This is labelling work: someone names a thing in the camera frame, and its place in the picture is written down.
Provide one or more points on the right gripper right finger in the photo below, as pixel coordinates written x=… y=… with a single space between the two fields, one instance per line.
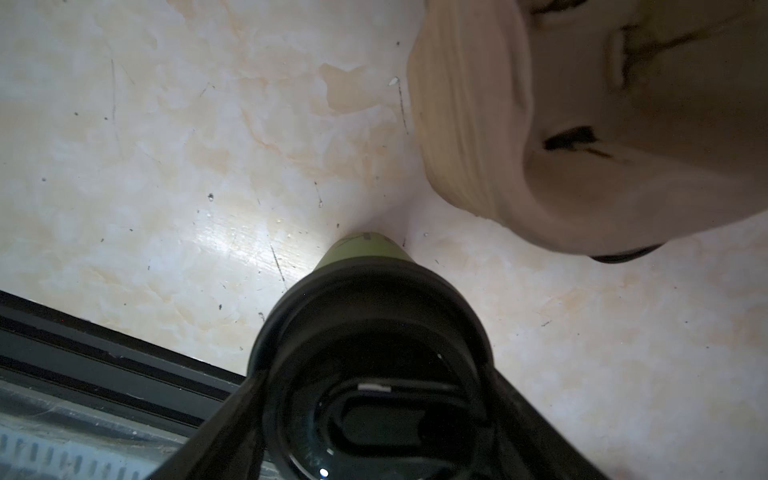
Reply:
x=527 y=446

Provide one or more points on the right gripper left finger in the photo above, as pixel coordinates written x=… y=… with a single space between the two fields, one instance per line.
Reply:
x=229 y=445

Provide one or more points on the green paper cup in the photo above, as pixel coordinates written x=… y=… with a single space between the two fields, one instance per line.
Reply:
x=364 y=244

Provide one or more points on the black coffee lid stack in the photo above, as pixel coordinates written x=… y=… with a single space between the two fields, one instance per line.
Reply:
x=627 y=256

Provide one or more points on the brown pulp cup carrier stack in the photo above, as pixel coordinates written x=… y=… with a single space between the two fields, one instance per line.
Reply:
x=594 y=128

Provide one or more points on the white slotted cable duct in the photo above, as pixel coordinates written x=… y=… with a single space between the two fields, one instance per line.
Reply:
x=34 y=450

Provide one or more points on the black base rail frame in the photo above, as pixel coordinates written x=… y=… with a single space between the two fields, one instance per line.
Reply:
x=71 y=359

